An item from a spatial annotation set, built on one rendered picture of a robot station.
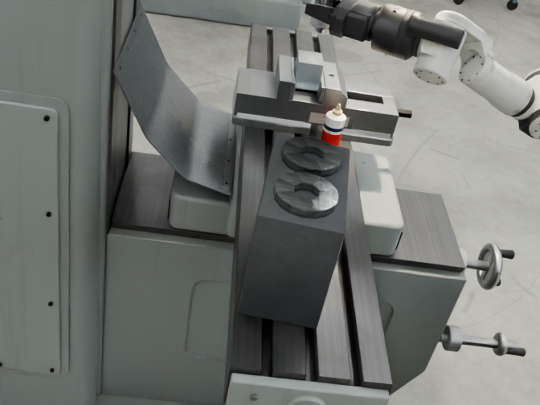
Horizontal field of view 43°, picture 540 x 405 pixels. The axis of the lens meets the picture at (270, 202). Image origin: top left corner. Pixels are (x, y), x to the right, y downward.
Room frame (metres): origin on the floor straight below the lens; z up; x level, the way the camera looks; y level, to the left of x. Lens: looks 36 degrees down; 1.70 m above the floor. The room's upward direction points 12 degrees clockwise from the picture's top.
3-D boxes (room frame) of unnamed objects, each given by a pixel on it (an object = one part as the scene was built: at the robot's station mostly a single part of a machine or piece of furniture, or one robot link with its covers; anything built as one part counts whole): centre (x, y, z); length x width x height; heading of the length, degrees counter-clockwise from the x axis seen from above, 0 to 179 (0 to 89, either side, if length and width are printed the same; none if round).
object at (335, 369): (1.23, -0.04, 0.92); 1.24 x 0.23 x 0.08; 7
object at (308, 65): (1.34, -0.02, 1.07); 0.06 x 0.05 x 0.06; 7
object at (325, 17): (1.25, -0.02, 1.23); 0.06 x 0.02 x 0.03; 72
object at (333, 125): (1.23, -0.09, 1.01); 0.04 x 0.04 x 0.11
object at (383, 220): (1.28, -0.03, 0.82); 0.50 x 0.35 x 0.12; 97
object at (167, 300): (1.28, -0.05, 0.46); 0.80 x 0.30 x 0.60; 97
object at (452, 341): (1.21, -0.57, 0.54); 0.22 x 0.06 x 0.06; 97
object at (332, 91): (1.35, -0.08, 1.05); 0.12 x 0.06 x 0.04; 7
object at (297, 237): (0.83, -0.05, 1.06); 0.22 x 0.12 x 0.20; 0
